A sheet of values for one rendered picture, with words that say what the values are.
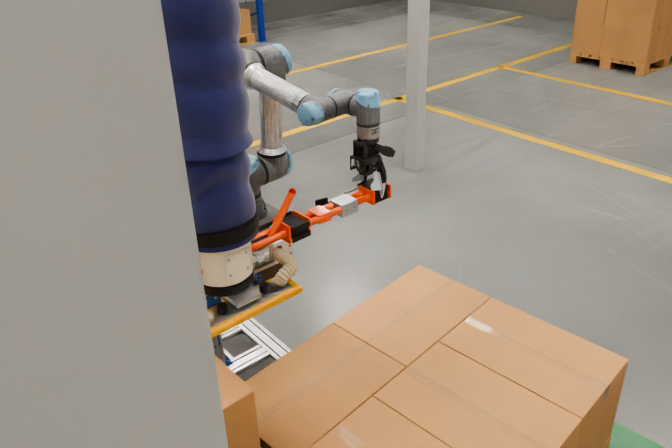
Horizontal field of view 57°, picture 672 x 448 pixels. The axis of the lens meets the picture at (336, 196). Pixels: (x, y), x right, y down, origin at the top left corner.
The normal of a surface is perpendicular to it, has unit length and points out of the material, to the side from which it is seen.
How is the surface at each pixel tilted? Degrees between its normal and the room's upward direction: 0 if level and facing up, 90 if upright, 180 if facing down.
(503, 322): 0
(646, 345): 0
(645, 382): 0
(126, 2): 90
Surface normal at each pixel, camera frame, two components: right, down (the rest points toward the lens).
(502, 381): -0.03, -0.89
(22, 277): 0.72, 0.29
